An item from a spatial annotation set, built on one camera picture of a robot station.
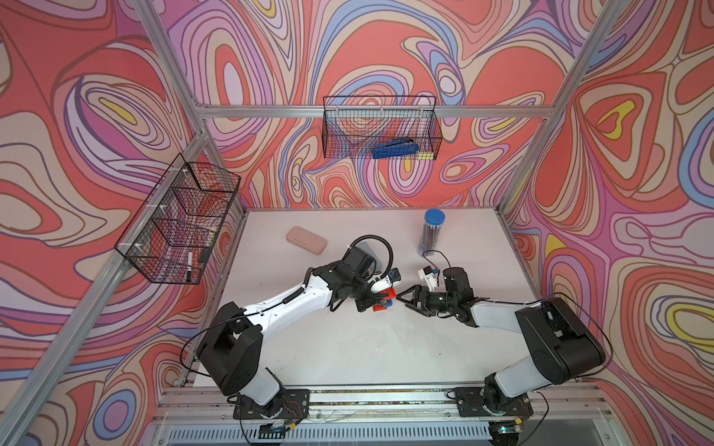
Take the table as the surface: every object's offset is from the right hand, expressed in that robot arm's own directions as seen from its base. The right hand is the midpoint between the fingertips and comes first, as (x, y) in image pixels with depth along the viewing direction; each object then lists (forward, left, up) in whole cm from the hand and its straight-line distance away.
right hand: (403, 307), depth 87 cm
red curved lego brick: (+1, +4, +8) cm, 9 cm away
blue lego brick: (+2, +4, 0) cm, 4 cm away
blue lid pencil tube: (+24, -12, +15) cm, 31 cm away
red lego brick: (+2, +8, -3) cm, 8 cm away
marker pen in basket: (+4, +59, +21) cm, 63 cm away
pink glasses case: (+32, +35, -3) cm, 48 cm away
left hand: (+1, +7, +7) cm, 10 cm away
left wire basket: (+20, +64, +26) cm, 72 cm away
